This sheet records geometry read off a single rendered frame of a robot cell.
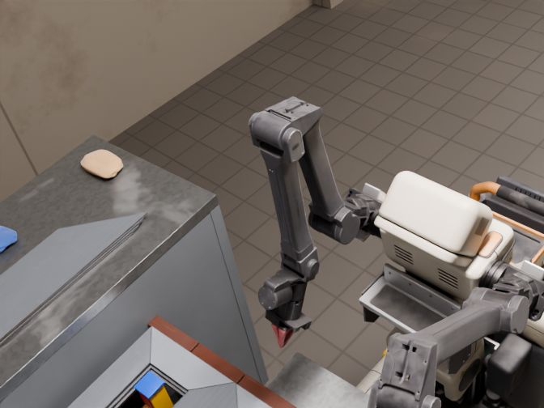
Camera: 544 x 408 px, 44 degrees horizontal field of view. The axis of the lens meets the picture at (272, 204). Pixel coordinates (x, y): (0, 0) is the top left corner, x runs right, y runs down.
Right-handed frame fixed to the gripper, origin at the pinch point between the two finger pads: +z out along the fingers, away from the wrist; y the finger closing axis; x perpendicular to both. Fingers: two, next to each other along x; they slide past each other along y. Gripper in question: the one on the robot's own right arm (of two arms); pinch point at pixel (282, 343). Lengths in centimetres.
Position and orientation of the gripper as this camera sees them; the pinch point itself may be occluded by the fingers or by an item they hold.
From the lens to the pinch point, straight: 171.9
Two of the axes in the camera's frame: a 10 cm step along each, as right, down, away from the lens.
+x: 6.9, -2.0, 7.0
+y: 7.1, 4.0, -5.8
